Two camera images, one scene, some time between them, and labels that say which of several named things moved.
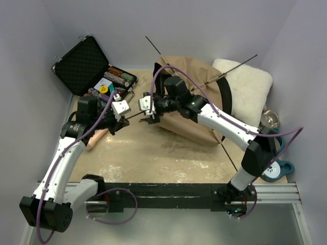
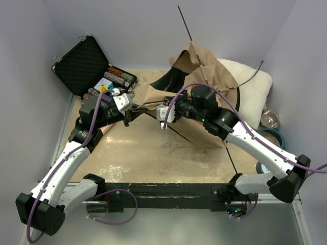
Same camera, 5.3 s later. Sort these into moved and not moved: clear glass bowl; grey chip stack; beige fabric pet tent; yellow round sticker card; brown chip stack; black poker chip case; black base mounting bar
Moved: beige fabric pet tent
Not moved: grey chip stack; clear glass bowl; black poker chip case; brown chip stack; yellow round sticker card; black base mounting bar
